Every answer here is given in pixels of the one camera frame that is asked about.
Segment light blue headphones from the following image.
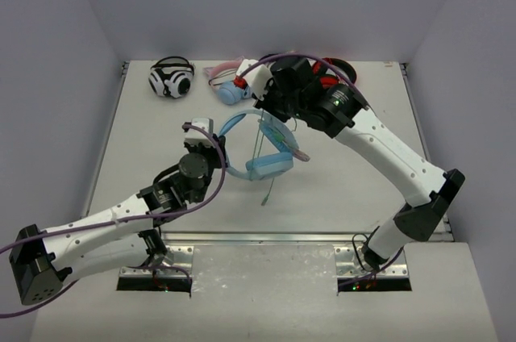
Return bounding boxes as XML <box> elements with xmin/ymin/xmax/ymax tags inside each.
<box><xmin>218</xmin><ymin>109</ymin><xmax>305</xmax><ymax>181</ymax></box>

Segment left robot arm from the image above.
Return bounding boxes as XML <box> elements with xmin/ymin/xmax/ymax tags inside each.
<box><xmin>7</xmin><ymin>135</ymin><xmax>227</xmax><ymax>311</ymax></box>

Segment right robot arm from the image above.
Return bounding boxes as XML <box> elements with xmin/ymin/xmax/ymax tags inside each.
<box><xmin>246</xmin><ymin>56</ymin><xmax>465</xmax><ymax>272</ymax></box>

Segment red headphones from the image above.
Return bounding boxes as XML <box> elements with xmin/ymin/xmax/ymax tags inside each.
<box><xmin>307</xmin><ymin>57</ymin><xmax>357</xmax><ymax>94</ymax></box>

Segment pink and blue headphones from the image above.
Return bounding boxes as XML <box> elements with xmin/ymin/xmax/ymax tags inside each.
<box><xmin>203</xmin><ymin>56</ymin><xmax>252</xmax><ymax>106</ymax></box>

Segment white and black headphones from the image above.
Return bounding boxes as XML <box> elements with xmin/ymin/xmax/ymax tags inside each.
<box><xmin>148</xmin><ymin>56</ymin><xmax>195</xmax><ymax>99</ymax></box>

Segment black headset with microphone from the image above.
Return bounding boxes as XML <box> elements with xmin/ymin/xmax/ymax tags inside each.
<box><xmin>259</xmin><ymin>52</ymin><xmax>310</xmax><ymax>72</ymax></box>

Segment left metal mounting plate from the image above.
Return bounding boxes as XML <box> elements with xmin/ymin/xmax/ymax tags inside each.
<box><xmin>116</xmin><ymin>245</ymin><xmax>194</xmax><ymax>296</ymax></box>

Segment metal mounting plate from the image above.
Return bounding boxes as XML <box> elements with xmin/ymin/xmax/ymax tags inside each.
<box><xmin>116</xmin><ymin>245</ymin><xmax>194</xmax><ymax>296</ymax></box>
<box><xmin>334</xmin><ymin>245</ymin><xmax>412</xmax><ymax>294</ymax></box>

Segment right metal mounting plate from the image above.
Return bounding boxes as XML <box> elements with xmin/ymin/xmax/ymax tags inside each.
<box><xmin>334</xmin><ymin>245</ymin><xmax>412</xmax><ymax>294</ymax></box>

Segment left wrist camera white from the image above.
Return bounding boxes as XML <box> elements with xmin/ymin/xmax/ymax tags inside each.
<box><xmin>183</xmin><ymin>117</ymin><xmax>214</xmax><ymax>152</ymax></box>

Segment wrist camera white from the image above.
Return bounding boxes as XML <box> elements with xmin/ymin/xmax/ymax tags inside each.
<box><xmin>236</xmin><ymin>59</ymin><xmax>273</xmax><ymax>100</ymax></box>
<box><xmin>183</xmin><ymin>117</ymin><xmax>214</xmax><ymax>152</ymax></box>

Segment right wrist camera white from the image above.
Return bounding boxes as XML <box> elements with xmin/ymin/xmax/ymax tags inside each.
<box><xmin>236</xmin><ymin>59</ymin><xmax>273</xmax><ymax>100</ymax></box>

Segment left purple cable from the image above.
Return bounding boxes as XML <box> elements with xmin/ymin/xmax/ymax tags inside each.
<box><xmin>0</xmin><ymin>123</ymin><xmax>227</xmax><ymax>317</ymax></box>

